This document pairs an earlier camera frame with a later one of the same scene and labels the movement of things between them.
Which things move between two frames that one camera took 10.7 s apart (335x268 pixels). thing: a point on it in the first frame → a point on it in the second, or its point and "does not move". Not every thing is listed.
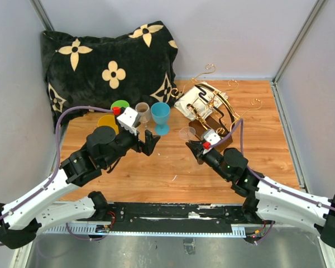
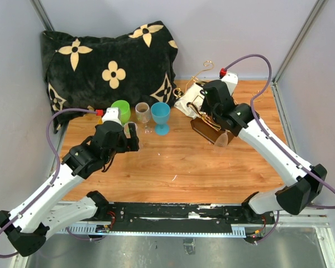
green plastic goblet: (121, 103) does not move
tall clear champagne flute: (187, 133) → (222, 140)
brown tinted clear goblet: (144, 113) does not move
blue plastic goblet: (161, 111) does not move
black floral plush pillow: (137, 66) does not move
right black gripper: (196, 148) → (205, 107)
